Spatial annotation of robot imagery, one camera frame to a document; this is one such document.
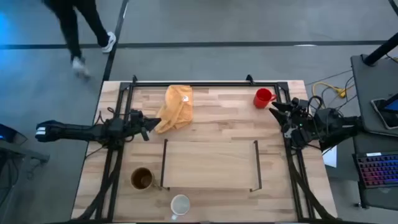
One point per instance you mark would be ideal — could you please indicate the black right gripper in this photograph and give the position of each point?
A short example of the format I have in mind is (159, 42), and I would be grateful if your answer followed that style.
(295, 126)

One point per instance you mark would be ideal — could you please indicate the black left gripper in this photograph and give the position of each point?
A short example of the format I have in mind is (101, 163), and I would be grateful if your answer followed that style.
(135, 119)

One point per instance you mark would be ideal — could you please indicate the red mug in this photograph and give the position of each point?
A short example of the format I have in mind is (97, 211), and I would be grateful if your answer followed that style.
(261, 99)

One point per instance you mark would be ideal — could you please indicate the brown glazed mug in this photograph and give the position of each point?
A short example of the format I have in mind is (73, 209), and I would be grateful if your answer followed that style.
(141, 179)

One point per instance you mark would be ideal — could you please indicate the white mug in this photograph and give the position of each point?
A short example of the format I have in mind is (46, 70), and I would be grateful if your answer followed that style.
(180, 205)

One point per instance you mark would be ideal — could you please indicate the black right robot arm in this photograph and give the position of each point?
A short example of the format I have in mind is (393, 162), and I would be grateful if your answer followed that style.
(342, 123)

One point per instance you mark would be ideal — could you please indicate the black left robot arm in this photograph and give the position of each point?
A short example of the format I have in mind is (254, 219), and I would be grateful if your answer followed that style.
(77, 130)

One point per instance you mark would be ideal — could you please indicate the wooden shelf with black legs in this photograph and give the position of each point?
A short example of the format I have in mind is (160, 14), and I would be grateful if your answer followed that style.
(208, 165)

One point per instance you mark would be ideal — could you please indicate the orange cloth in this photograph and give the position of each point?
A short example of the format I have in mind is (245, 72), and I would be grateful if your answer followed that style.
(175, 109)

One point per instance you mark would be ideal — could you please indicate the white paper sheet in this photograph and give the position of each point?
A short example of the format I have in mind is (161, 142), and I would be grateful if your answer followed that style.
(330, 158)

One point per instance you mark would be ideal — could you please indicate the grey side desk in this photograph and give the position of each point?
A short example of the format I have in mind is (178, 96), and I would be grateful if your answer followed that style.
(367, 93)

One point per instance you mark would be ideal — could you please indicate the phone in tan case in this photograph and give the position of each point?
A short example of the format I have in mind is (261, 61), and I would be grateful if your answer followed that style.
(387, 119)

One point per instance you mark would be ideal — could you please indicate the backlit laptop keyboard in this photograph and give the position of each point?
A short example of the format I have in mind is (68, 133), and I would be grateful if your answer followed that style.
(377, 169)

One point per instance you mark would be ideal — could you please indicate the black pole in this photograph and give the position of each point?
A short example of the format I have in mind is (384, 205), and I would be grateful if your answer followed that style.
(381, 51)

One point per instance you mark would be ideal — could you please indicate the person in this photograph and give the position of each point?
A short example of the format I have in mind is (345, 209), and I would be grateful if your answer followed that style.
(66, 25)

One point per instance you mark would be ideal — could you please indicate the grey metal cart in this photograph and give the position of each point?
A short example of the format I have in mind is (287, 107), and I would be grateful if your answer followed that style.
(25, 154)

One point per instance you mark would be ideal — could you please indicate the blue lit device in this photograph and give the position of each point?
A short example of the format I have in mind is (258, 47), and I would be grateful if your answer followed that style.
(9, 133)

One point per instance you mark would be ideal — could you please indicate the black aluminium table frame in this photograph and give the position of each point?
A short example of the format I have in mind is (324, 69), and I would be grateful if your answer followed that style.
(202, 84)

